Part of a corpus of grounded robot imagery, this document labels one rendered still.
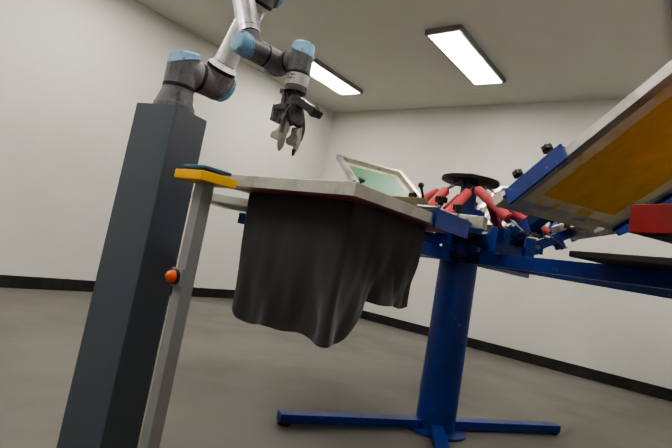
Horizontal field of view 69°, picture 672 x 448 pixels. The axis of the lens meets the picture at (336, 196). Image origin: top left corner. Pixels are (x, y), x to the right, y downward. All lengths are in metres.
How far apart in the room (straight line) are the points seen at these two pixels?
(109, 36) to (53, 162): 1.37
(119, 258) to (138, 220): 0.14
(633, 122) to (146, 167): 1.64
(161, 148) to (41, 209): 3.51
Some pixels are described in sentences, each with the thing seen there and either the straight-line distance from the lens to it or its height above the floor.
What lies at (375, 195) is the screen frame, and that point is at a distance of 1.39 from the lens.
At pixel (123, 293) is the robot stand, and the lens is 1.80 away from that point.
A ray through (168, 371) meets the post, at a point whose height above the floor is 0.39.
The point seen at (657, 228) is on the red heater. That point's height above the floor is 1.03.
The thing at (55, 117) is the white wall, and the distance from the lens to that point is 5.25.
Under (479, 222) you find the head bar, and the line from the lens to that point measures 2.02.
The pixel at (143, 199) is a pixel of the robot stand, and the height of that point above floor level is 0.86.
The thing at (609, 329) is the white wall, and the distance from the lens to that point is 5.83.
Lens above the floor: 0.79
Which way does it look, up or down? 7 degrees up
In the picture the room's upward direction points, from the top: 10 degrees clockwise
